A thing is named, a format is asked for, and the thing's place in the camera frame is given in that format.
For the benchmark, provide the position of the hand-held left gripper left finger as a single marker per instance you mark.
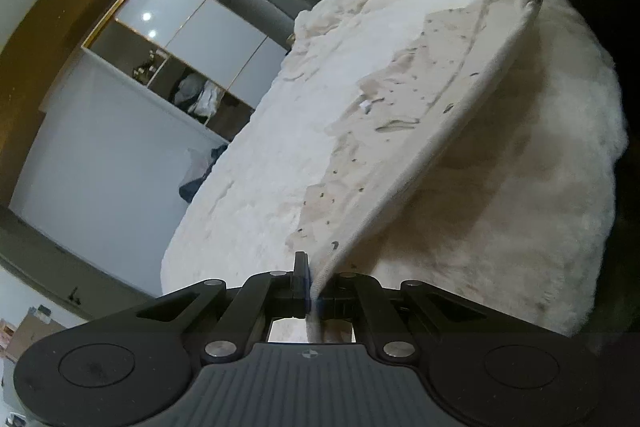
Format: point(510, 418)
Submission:
point(300, 279)

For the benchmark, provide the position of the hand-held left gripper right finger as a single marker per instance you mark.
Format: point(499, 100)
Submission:
point(341, 293)

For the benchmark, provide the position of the cream spotted garment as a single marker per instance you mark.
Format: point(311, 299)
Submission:
point(400, 107)

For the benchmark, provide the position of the dark blue clothes heap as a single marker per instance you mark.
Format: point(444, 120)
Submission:
point(197, 182)

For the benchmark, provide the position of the white clothes pile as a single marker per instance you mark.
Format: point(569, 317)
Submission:
point(202, 99)

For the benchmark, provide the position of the white fluffy blanket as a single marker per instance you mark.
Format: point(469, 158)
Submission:
point(530, 207)

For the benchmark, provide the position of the small items on shelf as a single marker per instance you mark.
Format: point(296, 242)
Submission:
point(149, 67)

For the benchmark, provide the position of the cardboard box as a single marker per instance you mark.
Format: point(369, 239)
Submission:
point(35, 329)

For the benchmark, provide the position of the wardrobe with sliding doors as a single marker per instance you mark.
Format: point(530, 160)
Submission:
point(190, 27)

